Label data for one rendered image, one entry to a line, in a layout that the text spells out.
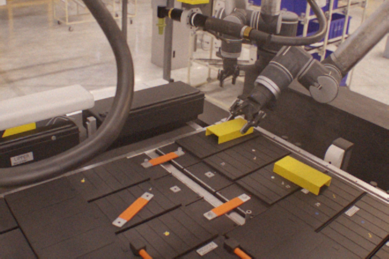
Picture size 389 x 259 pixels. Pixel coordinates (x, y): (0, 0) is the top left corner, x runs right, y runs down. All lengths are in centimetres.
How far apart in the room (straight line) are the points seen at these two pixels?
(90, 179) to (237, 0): 144
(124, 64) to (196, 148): 68
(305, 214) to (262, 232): 15
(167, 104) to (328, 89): 57
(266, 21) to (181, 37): 291
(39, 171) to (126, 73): 21
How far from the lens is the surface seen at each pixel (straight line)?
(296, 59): 145
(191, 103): 144
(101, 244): 93
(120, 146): 132
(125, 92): 63
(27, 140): 117
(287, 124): 230
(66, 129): 120
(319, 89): 147
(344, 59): 159
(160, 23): 154
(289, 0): 351
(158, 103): 135
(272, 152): 132
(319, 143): 221
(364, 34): 157
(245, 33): 126
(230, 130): 135
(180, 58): 502
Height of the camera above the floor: 166
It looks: 24 degrees down
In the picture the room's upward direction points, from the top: 4 degrees clockwise
